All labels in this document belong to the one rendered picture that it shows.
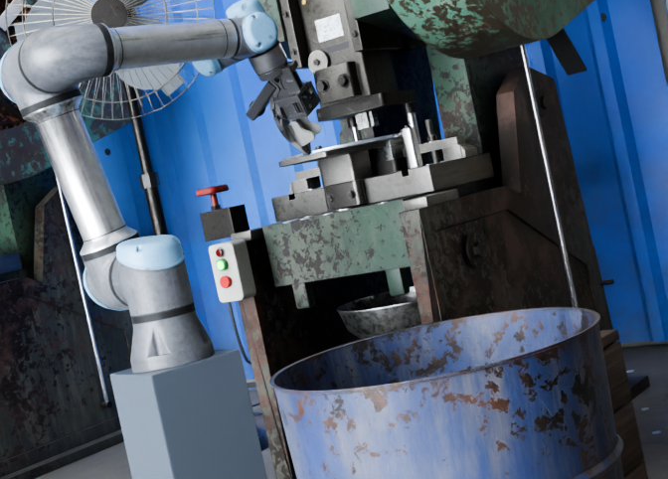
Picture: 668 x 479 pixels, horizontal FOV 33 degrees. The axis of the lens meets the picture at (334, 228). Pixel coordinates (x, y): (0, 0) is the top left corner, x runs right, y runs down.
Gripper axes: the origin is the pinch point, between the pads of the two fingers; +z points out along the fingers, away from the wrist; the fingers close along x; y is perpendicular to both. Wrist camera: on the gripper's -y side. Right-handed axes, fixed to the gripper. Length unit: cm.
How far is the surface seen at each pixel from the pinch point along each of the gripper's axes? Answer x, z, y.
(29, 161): 45, 1, -129
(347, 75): 20.5, -7.0, 5.5
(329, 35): 27.9, -15.0, 1.1
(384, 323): -7.1, 43.4, 3.7
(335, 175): 5.7, 10.3, 0.6
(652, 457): -14, 81, 56
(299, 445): -109, -8, 59
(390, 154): 18.2, 13.7, 8.5
